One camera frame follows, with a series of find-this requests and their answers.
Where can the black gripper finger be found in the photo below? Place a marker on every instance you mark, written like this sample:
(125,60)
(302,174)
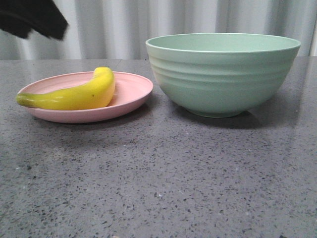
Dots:
(20,17)

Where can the yellow banana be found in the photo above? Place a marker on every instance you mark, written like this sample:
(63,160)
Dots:
(96,93)

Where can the pink plate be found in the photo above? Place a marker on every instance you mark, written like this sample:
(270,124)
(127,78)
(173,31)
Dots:
(131,92)

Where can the green bowl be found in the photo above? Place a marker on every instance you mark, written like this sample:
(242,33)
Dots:
(219,75)

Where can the white curtain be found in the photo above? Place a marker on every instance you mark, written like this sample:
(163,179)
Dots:
(118,29)

